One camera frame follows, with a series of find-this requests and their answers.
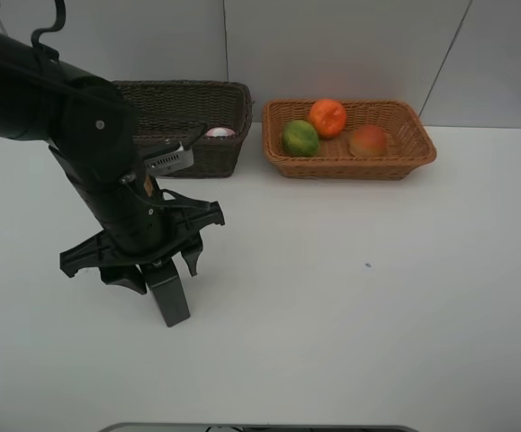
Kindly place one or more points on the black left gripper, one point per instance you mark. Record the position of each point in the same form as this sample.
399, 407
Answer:
140, 230

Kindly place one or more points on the black square dispenser bottle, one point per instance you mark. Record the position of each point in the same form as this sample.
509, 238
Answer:
166, 287

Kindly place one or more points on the pink bottle white cap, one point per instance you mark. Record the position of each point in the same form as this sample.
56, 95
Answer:
220, 132

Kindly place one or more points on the green lime fruit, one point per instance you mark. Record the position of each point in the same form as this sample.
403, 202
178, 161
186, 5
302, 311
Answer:
300, 139

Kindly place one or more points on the orange mandarin fruit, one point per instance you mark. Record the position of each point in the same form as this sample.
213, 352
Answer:
328, 117

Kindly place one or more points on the red yellow peach fruit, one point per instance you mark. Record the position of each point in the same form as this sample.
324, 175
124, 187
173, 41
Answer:
369, 141

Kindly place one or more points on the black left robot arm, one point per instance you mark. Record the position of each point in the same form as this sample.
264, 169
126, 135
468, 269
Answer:
90, 131

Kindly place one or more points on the dark brown wicker basket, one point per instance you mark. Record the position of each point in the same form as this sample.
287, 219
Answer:
185, 110

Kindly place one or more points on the light orange wicker basket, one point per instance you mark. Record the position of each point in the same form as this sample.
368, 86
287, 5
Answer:
408, 145

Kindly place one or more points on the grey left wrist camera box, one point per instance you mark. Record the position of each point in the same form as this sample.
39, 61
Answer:
166, 157

